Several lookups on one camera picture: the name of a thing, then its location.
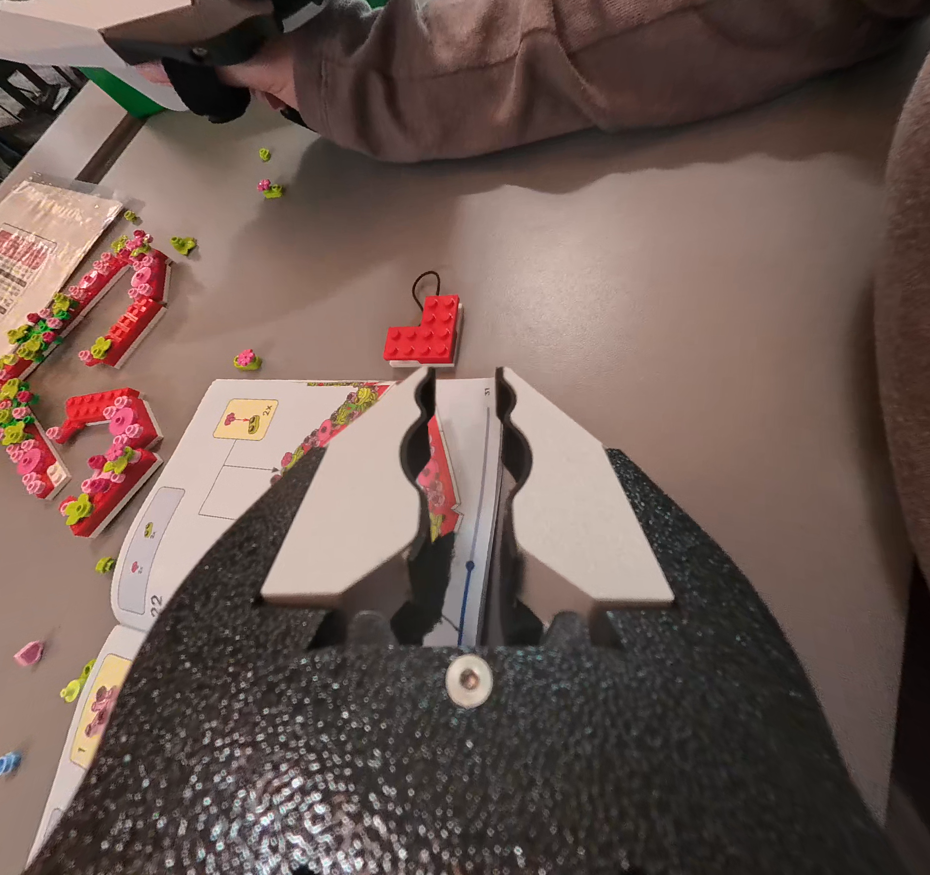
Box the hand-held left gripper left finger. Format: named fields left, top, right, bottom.
left=258, top=367, right=437, bottom=614

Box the lego instruction booklet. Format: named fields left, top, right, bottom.
left=25, top=377, right=504, bottom=869

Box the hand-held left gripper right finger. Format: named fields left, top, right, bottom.
left=496, top=365, right=678, bottom=644

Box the clear bag with printed sheet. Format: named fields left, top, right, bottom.
left=0, top=176, right=124, bottom=353

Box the small red flowered lego section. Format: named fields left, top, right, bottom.
left=47, top=386, right=165, bottom=539

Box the red lego corner piece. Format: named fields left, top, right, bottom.
left=383, top=272, right=465, bottom=369

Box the large red flowered lego heart section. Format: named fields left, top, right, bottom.
left=0, top=230, right=175, bottom=502

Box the person's right forearm brown sleeve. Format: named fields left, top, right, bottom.
left=291, top=0, right=930, bottom=164

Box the person's right hand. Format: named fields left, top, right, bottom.
left=218, top=36, right=310, bottom=128

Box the person's brown sweater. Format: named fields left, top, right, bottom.
left=872, top=54, right=930, bottom=825

